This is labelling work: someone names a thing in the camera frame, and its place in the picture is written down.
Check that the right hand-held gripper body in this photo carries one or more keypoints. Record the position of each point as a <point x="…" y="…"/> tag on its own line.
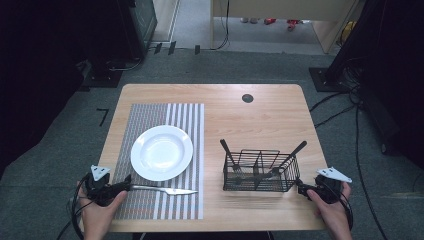
<point x="328" y="191"/>

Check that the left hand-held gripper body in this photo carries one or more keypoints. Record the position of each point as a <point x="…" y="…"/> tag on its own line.
<point x="98" y="190"/>

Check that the silver table knife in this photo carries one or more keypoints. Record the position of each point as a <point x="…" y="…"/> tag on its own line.
<point x="166" y="190"/>

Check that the person's right hand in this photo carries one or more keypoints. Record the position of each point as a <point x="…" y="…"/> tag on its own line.
<point x="330" y="213"/>

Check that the person's left hand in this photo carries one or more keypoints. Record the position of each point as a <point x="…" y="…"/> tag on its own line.
<point x="96" y="216"/>

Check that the white round plate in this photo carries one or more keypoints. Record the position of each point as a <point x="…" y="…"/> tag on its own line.
<point x="161" y="153"/>

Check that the striped grey placemat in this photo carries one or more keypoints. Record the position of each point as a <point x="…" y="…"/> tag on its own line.
<point x="186" y="203"/>

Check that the black L-shaped floor tape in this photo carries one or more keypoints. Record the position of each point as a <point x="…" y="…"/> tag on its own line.
<point x="105" y="115"/>

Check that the person's dark clothing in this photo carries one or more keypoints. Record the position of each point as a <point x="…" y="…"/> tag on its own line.
<point x="200" y="236"/>

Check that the dark round table grommet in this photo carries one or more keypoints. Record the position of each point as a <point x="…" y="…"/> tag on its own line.
<point x="247" y="98"/>

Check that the black flat stand base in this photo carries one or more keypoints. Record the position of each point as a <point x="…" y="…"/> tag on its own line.
<point x="321" y="80"/>

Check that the black floor tape strip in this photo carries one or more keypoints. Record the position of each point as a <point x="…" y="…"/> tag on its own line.
<point x="158" y="48"/>
<point x="172" y="48"/>
<point x="197" y="49"/>

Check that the dark curtain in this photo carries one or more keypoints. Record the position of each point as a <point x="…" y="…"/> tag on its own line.
<point x="393" y="66"/>

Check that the black glass-front cabinet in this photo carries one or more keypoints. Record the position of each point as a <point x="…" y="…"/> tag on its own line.
<point x="140" y="23"/>

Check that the yellow object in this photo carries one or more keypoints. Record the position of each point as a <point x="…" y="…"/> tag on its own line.
<point x="347" y="31"/>

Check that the red object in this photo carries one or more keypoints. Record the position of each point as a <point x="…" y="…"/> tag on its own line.
<point x="270" y="21"/>
<point x="293" y="24"/>

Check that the white shoes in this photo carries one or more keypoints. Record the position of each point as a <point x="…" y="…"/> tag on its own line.
<point x="249" y="20"/>

